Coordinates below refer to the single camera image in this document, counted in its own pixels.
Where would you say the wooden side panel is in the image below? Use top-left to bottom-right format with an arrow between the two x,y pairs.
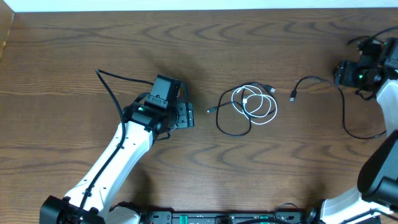
0,0 -> 15,58

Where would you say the white usb cable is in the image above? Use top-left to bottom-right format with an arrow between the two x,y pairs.
230,85 -> 278,126

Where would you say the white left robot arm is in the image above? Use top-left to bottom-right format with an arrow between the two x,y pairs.
39,75 -> 194,223

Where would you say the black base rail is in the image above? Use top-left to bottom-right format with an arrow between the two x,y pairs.
139,210 -> 306,224

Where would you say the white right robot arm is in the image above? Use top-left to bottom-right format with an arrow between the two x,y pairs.
316,37 -> 397,223

